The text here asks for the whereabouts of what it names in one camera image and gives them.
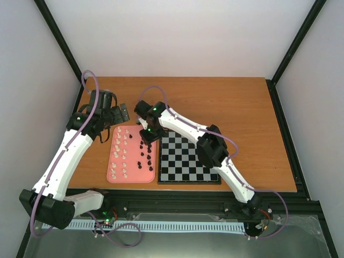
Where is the pink plastic tray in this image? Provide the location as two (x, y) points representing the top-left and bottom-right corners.
(106, 125), (156, 184)

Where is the black aluminium frame rail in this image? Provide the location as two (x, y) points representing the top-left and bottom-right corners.
(106, 190), (323, 220)

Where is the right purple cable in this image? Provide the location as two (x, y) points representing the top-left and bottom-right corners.
(139, 85), (290, 240)

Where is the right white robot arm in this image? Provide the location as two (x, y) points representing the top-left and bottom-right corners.
(134, 100), (261, 218)

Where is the purple cable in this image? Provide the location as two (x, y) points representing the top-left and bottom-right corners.
(30, 70), (141, 247)
(139, 85), (290, 240)

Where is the black white chessboard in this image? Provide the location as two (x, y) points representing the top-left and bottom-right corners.
(158, 131), (221, 184)

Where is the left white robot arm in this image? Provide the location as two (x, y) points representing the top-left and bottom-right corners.
(19, 90), (129, 230)

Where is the light blue slotted cable duct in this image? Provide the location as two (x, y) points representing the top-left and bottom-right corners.
(64, 218), (247, 235)

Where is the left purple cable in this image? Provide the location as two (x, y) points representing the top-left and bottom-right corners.
(30, 70), (141, 247)

